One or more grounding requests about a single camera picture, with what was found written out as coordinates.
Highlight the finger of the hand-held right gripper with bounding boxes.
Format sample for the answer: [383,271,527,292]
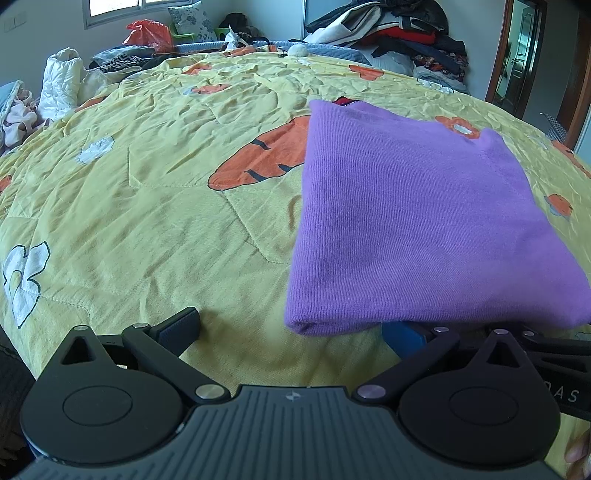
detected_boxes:
[517,327,591,366]

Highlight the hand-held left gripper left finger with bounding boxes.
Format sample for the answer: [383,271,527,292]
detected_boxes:
[45,307,231,408]

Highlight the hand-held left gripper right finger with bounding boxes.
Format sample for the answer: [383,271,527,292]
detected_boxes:
[352,321,542,408]

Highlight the purple knit sweater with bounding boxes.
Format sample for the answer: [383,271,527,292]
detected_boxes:
[283,96,591,339]

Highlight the black white patterned clothes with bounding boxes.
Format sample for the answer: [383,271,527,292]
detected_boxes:
[90,46,158,75]

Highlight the pile of clothes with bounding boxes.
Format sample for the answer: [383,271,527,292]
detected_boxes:
[305,0,470,94]

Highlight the person's right hand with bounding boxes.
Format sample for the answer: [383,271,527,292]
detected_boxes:
[564,438,591,480]

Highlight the yellow printed blanket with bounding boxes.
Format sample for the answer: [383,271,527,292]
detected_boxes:
[0,44,591,462]

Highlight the checked cloth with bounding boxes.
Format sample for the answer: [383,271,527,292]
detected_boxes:
[540,113,571,143]

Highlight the white quilted cloth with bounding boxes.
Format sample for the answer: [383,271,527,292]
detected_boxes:
[39,47,87,123]

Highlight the orange plastic bag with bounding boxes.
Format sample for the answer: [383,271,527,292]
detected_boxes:
[122,19,175,54]

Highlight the green plastic chair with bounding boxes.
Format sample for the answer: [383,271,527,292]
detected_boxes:
[171,23,230,43]

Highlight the blue mat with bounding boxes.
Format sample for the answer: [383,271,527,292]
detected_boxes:
[173,39,371,64]

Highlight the floral pillow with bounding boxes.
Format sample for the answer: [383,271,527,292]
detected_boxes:
[167,1,219,43]

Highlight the dark bag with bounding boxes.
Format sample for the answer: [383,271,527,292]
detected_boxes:
[219,12,251,34]

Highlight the window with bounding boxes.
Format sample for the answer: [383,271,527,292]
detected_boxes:
[82,0,191,18]

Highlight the brown wooden door frame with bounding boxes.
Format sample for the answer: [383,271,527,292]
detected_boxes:
[485,0,591,149]

